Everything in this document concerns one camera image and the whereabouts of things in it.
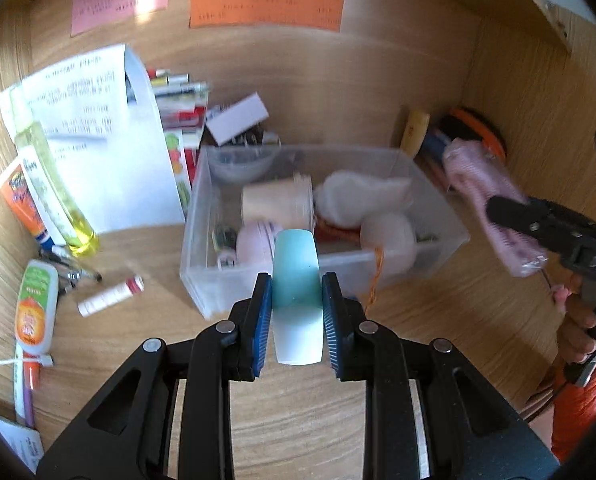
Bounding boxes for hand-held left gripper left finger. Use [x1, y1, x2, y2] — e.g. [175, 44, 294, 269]
[35, 272, 273, 480]

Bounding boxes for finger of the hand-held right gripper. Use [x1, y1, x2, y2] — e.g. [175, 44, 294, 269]
[486, 196, 558, 243]

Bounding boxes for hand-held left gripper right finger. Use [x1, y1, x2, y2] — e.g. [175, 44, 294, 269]
[320, 272, 561, 480]

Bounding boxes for pink packet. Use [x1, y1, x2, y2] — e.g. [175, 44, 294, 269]
[443, 138, 548, 278]

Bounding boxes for teal white oval case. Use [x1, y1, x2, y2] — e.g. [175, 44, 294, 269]
[270, 228, 325, 366]

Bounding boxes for gold tassel ornament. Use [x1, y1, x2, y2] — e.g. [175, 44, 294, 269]
[365, 245, 386, 311]

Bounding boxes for pink round case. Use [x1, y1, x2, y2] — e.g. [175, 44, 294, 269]
[235, 222, 282, 267]

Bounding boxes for clear plastic storage box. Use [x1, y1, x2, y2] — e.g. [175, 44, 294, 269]
[179, 144, 471, 321]

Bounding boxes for translucent white jar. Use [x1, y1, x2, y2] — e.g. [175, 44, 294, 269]
[360, 212, 419, 276]

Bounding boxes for beige cup clear lid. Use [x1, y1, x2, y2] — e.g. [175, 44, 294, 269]
[241, 174, 315, 231]

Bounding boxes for white fluffy cloth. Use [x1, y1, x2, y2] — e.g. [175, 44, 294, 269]
[314, 170, 413, 226]

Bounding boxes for person's right forearm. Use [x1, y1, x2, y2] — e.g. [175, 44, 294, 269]
[550, 340, 596, 463]

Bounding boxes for wooden desktop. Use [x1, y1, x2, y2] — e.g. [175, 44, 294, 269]
[0, 160, 573, 480]

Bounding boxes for person's right hand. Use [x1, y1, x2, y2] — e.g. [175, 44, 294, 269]
[558, 280, 596, 366]

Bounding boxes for black orange round case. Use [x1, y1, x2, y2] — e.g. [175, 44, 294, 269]
[440, 106, 507, 161]

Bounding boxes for blue pencil case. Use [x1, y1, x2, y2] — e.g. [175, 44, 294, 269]
[423, 130, 453, 181]

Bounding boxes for yellow tube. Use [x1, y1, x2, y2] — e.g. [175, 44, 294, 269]
[400, 106, 431, 156]

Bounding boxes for white pink lip balm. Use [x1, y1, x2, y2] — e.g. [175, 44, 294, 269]
[77, 275, 145, 317]

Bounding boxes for white ceramic bowl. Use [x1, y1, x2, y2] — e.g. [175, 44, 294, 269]
[209, 147, 279, 184]

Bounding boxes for metal binder clips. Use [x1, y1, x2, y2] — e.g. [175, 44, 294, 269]
[238, 130, 281, 147]

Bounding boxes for black silver pens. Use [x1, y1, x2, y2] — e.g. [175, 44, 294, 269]
[40, 245, 103, 293]

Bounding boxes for white printed paper sheets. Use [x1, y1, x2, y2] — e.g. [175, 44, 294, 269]
[0, 44, 186, 235]

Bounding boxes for white rectangular block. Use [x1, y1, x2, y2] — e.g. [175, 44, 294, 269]
[205, 93, 269, 147]

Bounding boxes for white bottle orange label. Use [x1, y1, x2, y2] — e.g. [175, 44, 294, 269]
[15, 260, 60, 353]

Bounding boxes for stack of booklets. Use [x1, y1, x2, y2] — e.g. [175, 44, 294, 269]
[148, 67, 211, 211]

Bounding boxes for yellow spray bottle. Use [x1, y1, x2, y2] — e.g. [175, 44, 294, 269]
[9, 85, 101, 257]

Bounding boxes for purple highlighter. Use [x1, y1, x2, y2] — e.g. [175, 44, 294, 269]
[14, 355, 36, 428]

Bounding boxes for white tube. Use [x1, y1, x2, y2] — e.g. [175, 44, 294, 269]
[18, 145, 71, 246]

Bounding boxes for printed paper leaflet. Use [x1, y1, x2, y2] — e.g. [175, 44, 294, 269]
[0, 412, 45, 473]

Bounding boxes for orange sunscreen tube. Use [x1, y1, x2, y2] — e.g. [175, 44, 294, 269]
[0, 157, 54, 247]

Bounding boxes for orange paper note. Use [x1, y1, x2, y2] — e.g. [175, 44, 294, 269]
[189, 0, 345, 32]

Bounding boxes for white cable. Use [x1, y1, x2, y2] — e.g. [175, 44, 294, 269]
[0, 345, 54, 368]

